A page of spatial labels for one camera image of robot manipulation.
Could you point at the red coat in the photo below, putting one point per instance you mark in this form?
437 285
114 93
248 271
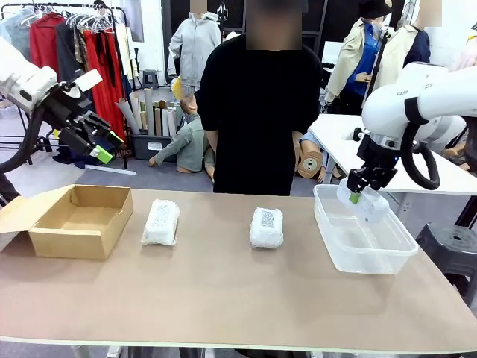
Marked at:
44 44

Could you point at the pale blue jacket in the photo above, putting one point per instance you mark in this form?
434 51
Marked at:
18 26

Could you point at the red dress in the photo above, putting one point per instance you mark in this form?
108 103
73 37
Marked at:
108 74

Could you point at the person in black shirt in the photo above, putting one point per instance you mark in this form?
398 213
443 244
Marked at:
261 112

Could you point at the black metal clothes rack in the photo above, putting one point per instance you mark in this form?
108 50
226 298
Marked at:
74 5

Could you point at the dark grey storage bin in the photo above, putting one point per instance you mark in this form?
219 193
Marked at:
143 147

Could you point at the slanted grey paper roll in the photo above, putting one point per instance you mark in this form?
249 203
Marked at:
128 115

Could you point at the mannequin cream jacket navy top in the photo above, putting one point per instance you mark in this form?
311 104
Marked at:
395 48

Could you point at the white rectangular power strip box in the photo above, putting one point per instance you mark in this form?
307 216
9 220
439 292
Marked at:
372 207

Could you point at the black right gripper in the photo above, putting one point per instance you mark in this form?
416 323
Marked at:
376 156

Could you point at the bubble-wrapped white clock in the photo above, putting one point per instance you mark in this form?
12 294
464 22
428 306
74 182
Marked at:
162 223
266 233

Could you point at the brown kraft paper spool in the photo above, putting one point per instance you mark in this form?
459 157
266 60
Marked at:
311 162

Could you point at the white paper roll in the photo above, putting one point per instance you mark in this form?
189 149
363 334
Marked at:
170 121

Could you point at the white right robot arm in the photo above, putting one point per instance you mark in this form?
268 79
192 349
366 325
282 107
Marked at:
391 108

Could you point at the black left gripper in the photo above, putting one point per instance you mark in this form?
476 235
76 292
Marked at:
67 108

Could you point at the brown paper roll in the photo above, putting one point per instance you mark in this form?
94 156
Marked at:
158 121

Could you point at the small grey step stool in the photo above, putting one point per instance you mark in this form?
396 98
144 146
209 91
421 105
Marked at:
150 78

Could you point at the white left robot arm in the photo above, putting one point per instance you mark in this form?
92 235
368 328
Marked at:
22 74

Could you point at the tall grey paper roll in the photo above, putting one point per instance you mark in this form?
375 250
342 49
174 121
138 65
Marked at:
149 112

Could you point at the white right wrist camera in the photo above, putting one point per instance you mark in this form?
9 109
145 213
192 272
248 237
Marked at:
359 134

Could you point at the black plastic stool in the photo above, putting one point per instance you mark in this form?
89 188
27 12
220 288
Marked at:
451 246

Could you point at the white computer monitor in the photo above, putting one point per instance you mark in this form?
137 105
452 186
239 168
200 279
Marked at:
331 52

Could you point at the child mannequin green jacket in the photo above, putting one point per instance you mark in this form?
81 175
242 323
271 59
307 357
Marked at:
190 141

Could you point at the cream paper roll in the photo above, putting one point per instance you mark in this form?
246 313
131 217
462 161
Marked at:
136 112

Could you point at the black hanging garment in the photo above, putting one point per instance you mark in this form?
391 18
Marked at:
69 56

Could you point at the white side table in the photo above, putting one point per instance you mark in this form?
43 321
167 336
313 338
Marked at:
335 138

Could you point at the cream hanging garment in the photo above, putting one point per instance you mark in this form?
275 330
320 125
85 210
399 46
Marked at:
124 52

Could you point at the mannequin beige coat blue shirt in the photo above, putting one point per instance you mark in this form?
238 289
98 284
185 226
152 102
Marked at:
350 56

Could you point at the clear plastic container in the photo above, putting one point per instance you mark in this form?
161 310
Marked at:
372 257

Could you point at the open cardboard box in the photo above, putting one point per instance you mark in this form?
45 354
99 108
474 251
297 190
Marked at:
71 242

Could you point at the bystander arm black sleeve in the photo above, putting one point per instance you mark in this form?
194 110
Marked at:
7 190

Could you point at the black tripod stand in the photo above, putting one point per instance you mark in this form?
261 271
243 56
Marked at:
378 63

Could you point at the person's right forearm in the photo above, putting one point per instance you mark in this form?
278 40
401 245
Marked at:
210 149

